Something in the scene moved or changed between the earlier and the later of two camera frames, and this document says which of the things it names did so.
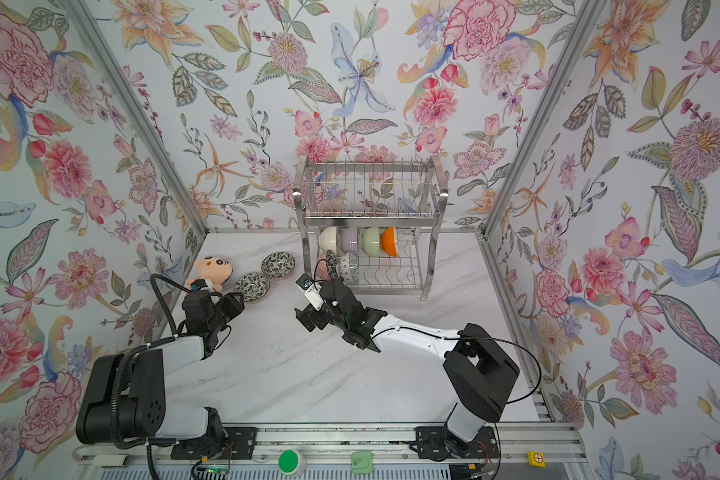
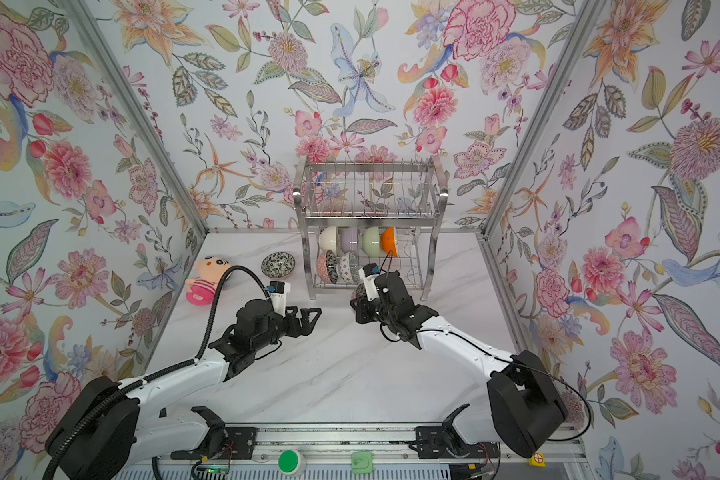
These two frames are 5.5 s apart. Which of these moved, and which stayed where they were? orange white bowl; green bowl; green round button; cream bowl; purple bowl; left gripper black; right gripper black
Moved: right gripper black; left gripper black
Stayed: purple bowl; cream bowl; green bowl; green round button; orange white bowl
